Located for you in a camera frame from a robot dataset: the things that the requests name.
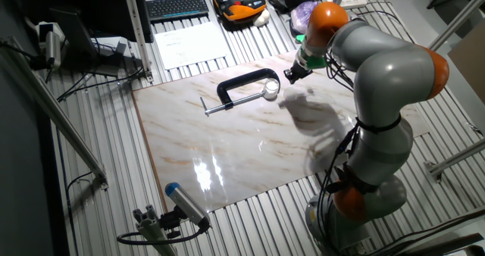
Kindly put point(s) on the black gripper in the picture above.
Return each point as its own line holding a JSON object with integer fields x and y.
{"x": 299, "y": 71}

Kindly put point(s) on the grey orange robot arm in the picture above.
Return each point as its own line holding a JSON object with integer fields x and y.
{"x": 394, "y": 78}

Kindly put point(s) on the black metal C-clamp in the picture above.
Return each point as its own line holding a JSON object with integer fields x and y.
{"x": 235, "y": 82}

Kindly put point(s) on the purple plastic bag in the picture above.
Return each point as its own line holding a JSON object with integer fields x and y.
{"x": 301, "y": 17}

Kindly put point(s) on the orange black teach pendant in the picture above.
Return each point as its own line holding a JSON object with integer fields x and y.
{"x": 242, "y": 11}

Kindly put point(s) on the marble pattern board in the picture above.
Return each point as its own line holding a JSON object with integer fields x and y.
{"x": 227, "y": 146}

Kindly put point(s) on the white power strip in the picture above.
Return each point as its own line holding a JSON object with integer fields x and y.
{"x": 354, "y": 0}

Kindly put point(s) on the white printed paper sheet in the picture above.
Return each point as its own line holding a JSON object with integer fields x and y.
{"x": 191, "y": 45}

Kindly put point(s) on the black keyboard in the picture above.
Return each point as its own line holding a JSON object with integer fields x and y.
{"x": 177, "y": 7}

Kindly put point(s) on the aluminium profile upright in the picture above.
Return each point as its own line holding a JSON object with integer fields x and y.
{"x": 135, "y": 25}

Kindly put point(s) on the brown cardboard sheet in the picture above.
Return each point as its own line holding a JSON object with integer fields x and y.
{"x": 470, "y": 66}

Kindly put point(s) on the short aluminium profile stub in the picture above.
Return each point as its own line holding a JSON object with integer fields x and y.
{"x": 151, "y": 229}

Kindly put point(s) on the black monitor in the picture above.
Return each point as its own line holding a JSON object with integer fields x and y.
{"x": 87, "y": 6}

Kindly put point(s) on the silver camera with blue cap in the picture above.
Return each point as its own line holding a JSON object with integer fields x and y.
{"x": 186, "y": 203}

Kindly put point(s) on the aluminium post with foot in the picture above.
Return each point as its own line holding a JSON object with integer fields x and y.
{"x": 456, "y": 21}

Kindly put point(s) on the aluminium bar with bracket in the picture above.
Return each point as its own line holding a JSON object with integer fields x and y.
{"x": 458, "y": 157}

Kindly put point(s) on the black camera clamp mount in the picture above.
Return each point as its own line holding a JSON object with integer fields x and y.
{"x": 171, "y": 220}

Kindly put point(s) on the long aluminium frame bar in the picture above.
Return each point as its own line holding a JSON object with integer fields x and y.
{"x": 57, "y": 112}

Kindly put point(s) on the silver camera on white bracket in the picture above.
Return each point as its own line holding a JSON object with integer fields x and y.
{"x": 53, "y": 49}

